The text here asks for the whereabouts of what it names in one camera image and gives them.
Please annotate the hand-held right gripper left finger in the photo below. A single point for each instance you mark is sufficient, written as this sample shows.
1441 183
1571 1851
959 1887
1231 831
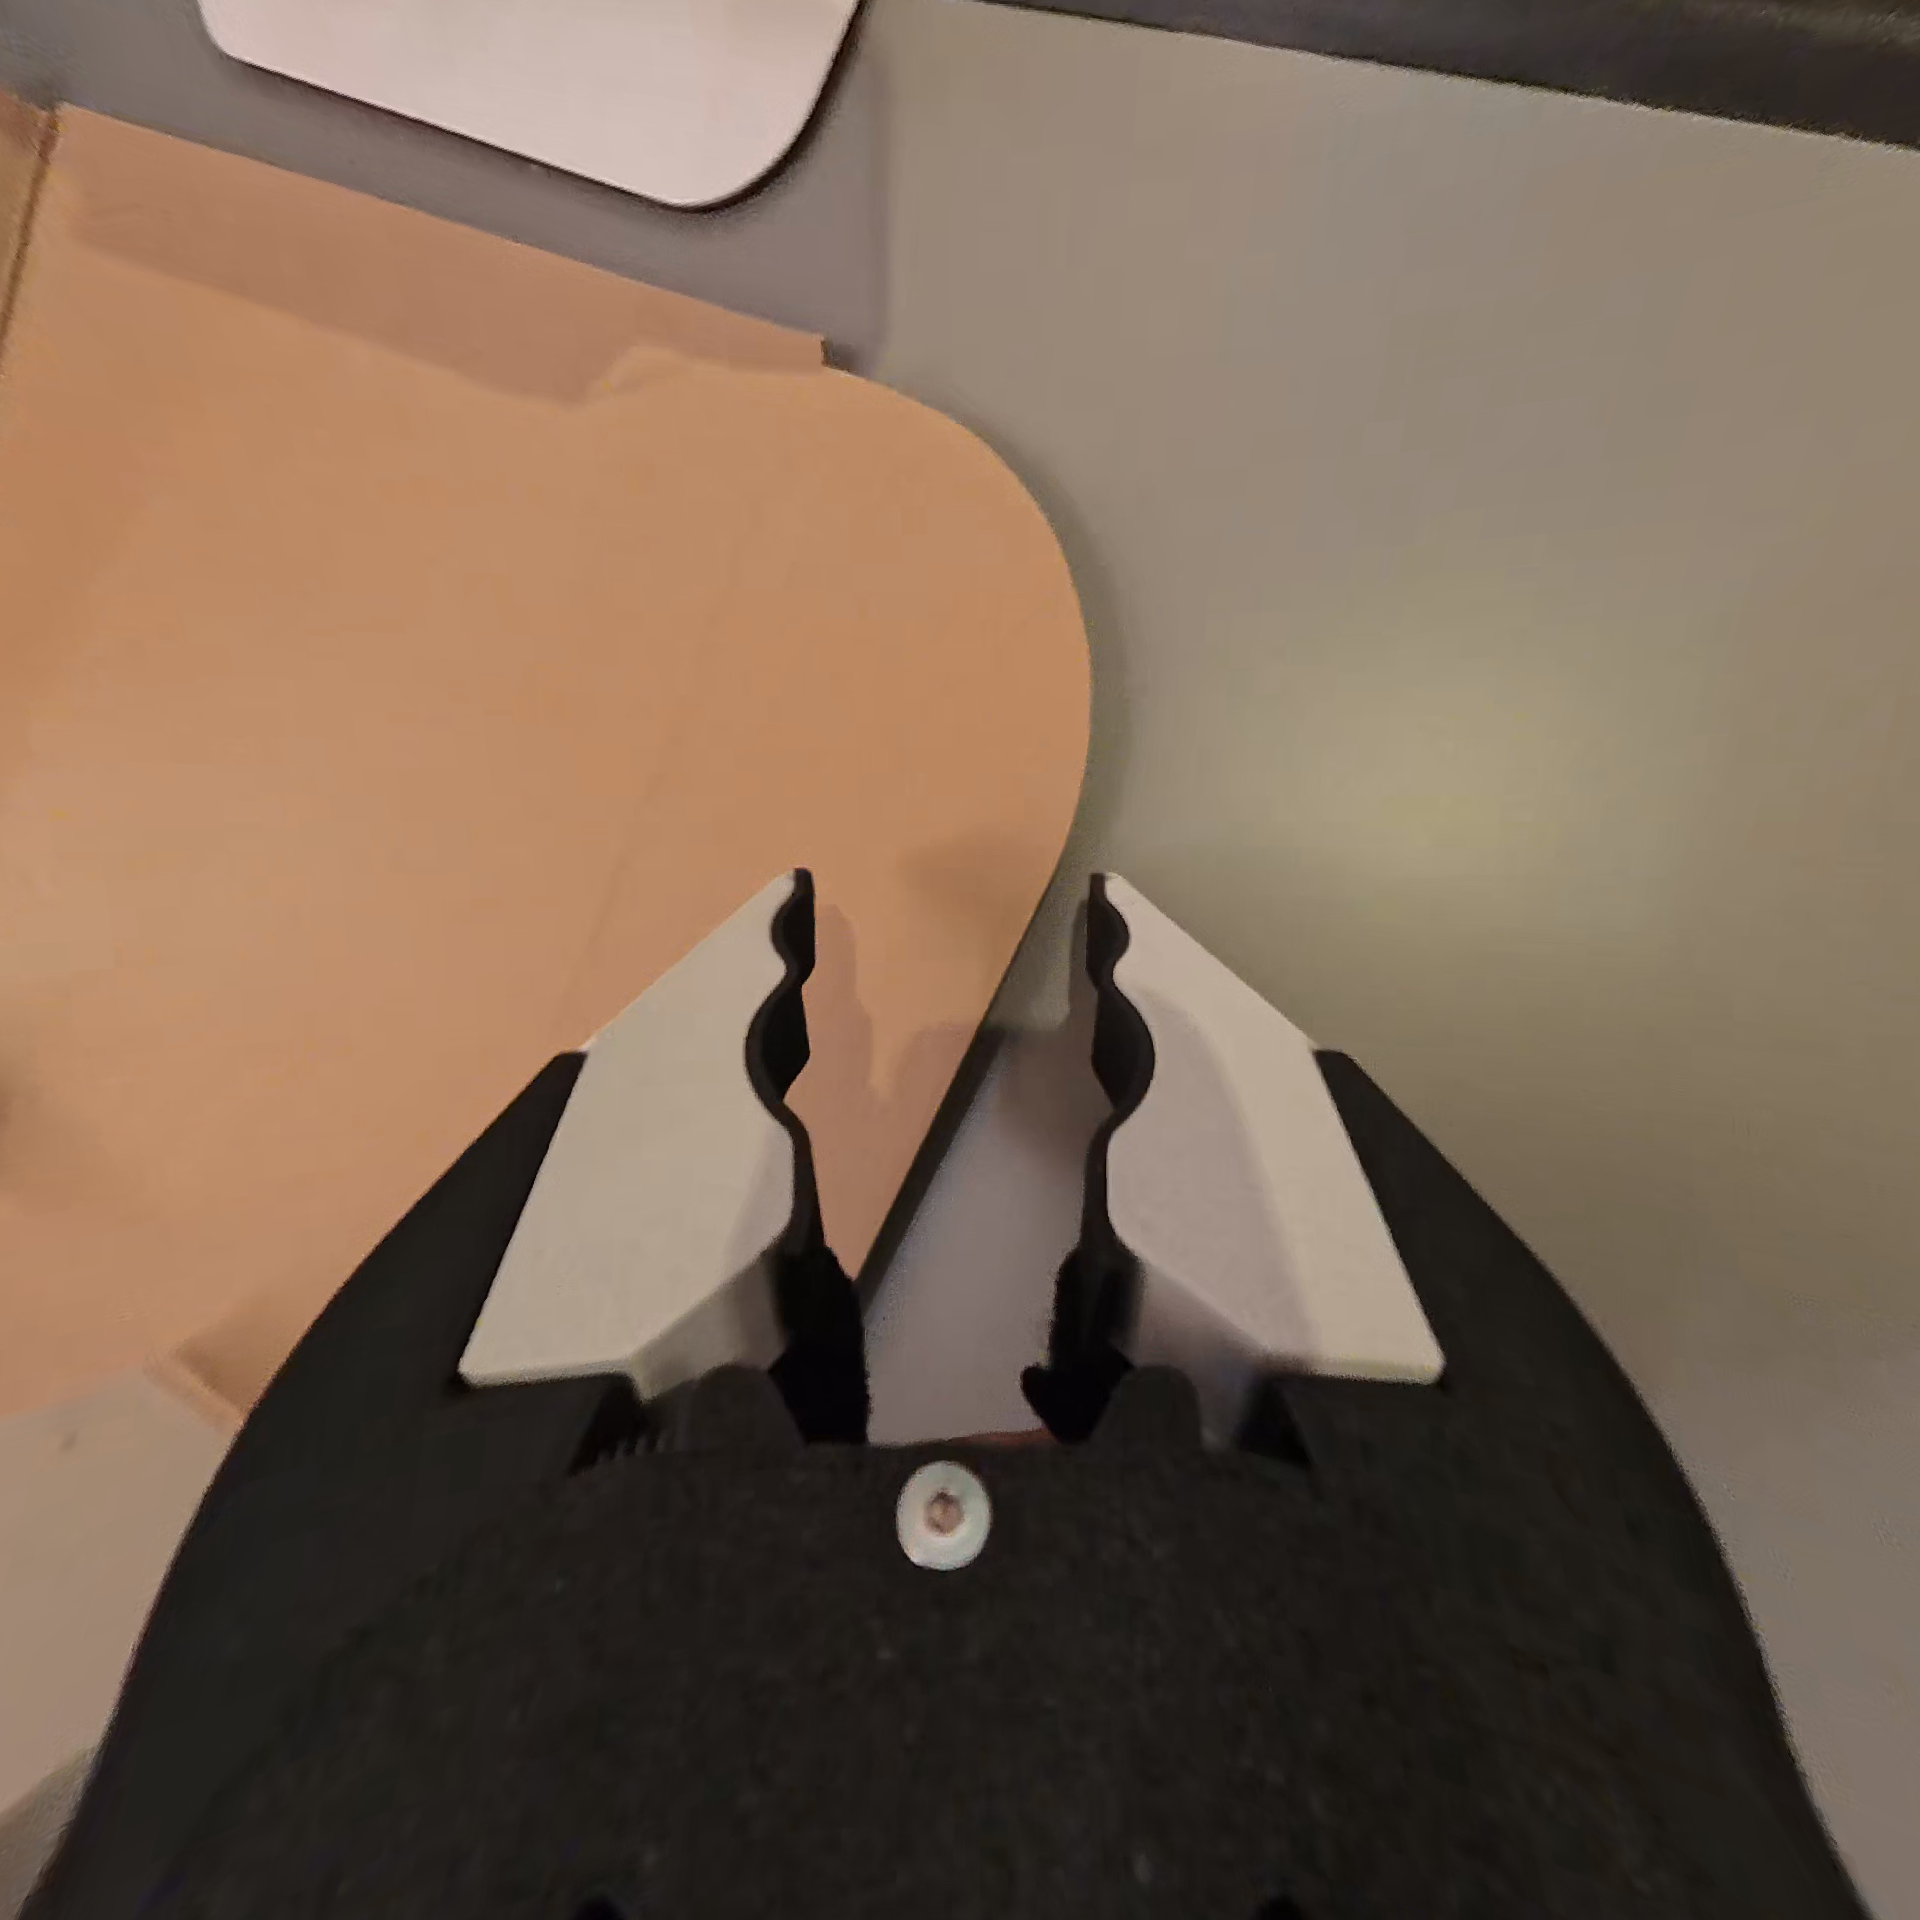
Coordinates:
660 1185

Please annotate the brown cardboard box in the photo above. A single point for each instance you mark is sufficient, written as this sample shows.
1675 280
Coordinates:
450 780

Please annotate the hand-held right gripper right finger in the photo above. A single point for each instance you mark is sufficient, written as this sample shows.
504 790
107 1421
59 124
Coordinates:
1276 1201

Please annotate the white rounded flat plate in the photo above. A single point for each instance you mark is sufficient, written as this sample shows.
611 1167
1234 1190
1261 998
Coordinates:
569 77

